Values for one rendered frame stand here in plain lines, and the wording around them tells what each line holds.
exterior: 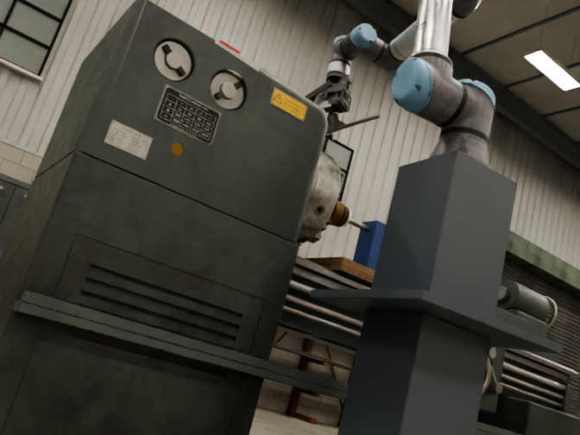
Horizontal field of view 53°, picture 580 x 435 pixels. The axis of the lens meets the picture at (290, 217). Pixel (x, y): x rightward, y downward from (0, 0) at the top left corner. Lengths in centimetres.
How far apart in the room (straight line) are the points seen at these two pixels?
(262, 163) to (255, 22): 875
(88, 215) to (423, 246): 71
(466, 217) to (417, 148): 1058
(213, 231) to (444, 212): 53
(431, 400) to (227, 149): 73
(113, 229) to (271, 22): 921
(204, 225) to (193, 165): 14
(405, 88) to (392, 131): 1007
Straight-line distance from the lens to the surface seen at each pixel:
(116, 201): 130
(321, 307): 167
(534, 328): 257
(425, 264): 127
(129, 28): 141
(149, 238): 131
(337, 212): 186
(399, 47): 196
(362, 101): 1108
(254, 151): 146
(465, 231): 132
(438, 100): 142
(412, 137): 1185
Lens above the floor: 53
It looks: 15 degrees up
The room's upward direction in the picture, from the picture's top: 16 degrees clockwise
